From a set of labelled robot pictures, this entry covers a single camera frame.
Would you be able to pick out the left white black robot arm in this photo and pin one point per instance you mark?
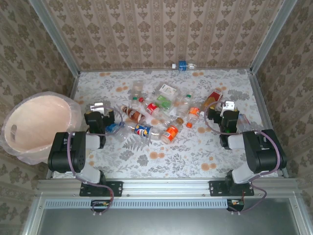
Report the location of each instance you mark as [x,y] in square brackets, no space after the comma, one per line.
[66,151]

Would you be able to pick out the right aluminium frame post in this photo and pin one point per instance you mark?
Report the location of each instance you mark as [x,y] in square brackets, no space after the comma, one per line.
[274,36]

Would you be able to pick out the pink plastic-lined bin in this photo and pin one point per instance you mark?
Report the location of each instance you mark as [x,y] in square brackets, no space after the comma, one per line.
[76,110]

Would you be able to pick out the clear bottle red cola label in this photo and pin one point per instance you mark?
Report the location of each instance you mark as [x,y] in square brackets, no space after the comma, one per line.
[152,108]

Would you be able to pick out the clear bottle green collar white cap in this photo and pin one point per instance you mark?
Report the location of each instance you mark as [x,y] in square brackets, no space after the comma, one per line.
[137,89]

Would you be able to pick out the aluminium frame post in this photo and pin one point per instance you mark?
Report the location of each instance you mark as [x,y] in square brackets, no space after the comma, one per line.
[274,36]
[55,36]

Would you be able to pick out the left aluminium side rail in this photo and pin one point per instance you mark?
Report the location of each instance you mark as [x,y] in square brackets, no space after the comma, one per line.
[75,83]

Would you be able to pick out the large clear jug white label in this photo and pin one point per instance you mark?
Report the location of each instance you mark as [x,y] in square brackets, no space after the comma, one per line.
[167,89]

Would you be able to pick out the aluminium side rail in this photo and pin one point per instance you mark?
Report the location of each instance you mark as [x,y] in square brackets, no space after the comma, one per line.
[75,83]
[263,107]

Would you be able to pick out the right aluminium side rail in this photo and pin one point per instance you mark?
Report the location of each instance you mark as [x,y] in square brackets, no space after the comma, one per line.
[263,107]

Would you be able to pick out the crushed clear bottle blue label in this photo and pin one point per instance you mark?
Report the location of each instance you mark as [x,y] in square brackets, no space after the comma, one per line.
[112,128]

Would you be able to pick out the brown tea bottle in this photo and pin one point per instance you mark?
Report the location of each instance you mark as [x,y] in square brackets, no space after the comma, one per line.
[132,113]

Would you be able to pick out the grey metal front panel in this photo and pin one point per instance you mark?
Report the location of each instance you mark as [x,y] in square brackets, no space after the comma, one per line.
[166,222]

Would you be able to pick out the orange label bottle brown cap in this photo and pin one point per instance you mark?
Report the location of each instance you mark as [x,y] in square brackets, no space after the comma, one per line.
[170,132]

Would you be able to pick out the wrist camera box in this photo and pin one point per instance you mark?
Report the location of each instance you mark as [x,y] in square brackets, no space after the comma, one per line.
[228,105]
[97,106]

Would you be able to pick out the left aluminium frame post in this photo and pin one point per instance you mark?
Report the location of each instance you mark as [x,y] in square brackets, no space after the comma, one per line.
[55,36]

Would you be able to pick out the clear bottle blue pepsi label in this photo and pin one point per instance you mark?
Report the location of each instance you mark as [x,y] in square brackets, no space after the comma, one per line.
[143,130]

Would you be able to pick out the aluminium front rail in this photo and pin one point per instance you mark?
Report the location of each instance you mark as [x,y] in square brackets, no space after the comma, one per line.
[166,187]

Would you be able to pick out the red orange juice bottle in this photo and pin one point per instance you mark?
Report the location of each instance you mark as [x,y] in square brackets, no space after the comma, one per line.
[214,96]

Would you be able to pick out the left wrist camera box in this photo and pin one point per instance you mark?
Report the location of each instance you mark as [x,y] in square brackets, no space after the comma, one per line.
[97,106]

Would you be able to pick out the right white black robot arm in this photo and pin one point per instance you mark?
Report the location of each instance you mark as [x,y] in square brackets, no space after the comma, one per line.
[264,151]

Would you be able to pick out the small blue label bottle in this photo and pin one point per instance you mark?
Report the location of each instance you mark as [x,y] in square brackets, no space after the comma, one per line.
[182,65]

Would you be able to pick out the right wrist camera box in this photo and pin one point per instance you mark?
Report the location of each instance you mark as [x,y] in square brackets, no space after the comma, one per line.
[228,105]

